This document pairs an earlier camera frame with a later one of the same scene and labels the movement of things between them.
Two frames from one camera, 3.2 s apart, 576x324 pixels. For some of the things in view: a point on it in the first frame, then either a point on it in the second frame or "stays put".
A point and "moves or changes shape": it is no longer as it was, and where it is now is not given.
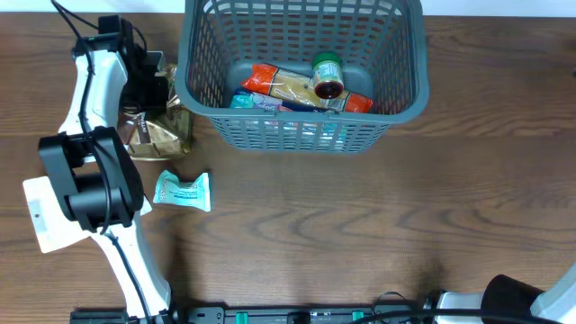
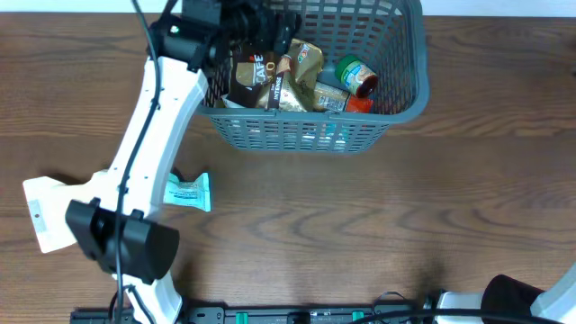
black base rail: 265,315 stays put
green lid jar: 328,75 to 355,76
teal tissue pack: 195,194 stays put
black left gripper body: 150,84 to 279,26
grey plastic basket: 381,42 stays put
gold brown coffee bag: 166,133 moves or changes shape
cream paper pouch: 53,225 stays put
